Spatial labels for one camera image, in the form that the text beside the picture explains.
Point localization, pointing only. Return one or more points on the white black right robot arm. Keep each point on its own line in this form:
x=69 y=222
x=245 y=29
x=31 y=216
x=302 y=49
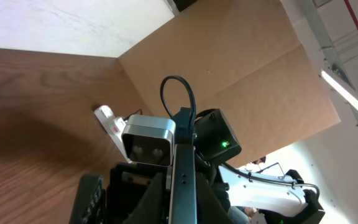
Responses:
x=277 y=199

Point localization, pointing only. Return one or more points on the brown cardboard side panel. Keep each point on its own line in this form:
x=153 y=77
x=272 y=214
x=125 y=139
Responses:
x=242 y=57

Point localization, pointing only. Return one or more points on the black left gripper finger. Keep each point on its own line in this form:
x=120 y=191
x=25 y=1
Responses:
x=89 y=206

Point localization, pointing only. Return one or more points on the white USB charger adapter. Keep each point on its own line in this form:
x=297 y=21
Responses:
x=118 y=125

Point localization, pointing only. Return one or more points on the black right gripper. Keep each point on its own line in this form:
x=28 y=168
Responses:
x=137 y=194

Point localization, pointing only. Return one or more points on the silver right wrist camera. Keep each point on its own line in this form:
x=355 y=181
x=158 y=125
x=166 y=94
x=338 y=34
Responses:
x=149 y=140

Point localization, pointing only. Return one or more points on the ceiling fluorescent light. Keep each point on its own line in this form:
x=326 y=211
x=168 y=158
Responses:
x=345 y=90

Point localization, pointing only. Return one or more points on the white power strip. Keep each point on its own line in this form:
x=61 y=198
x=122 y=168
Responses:
x=105 y=116

